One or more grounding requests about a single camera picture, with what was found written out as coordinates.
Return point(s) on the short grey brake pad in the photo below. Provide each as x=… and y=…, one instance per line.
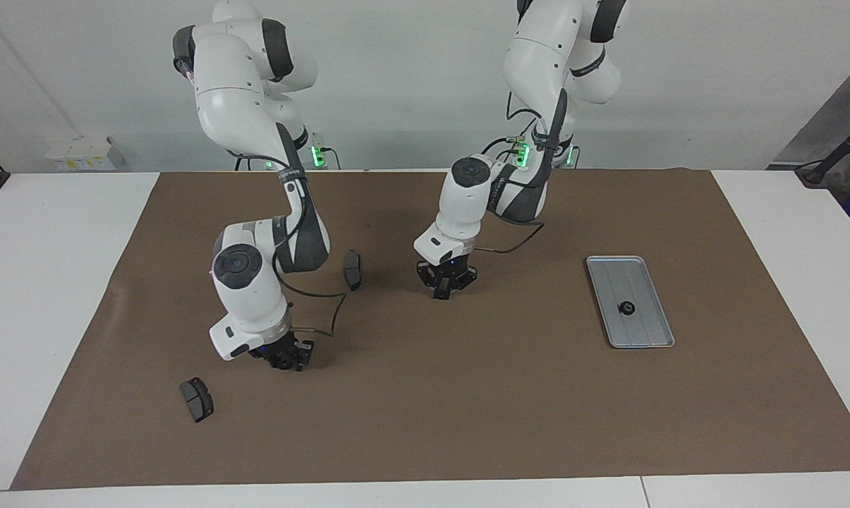
x=197, y=402

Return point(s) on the white cardboard box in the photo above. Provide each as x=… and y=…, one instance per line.
x=79, y=152

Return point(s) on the power socket with green light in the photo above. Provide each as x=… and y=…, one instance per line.
x=322, y=156
x=520, y=152

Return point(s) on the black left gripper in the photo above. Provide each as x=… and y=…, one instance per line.
x=460, y=271

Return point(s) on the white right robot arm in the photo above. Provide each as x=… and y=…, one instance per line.
x=234, y=106

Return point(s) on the black stand base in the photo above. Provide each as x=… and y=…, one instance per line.
x=816, y=173

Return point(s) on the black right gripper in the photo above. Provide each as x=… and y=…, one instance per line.
x=283, y=343

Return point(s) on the long grey brake pad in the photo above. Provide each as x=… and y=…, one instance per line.
x=353, y=269

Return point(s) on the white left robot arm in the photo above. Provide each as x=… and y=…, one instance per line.
x=537, y=49

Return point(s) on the brown table mat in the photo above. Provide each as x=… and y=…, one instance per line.
x=467, y=409

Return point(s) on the silver metal tray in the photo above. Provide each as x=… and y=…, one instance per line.
x=643, y=331

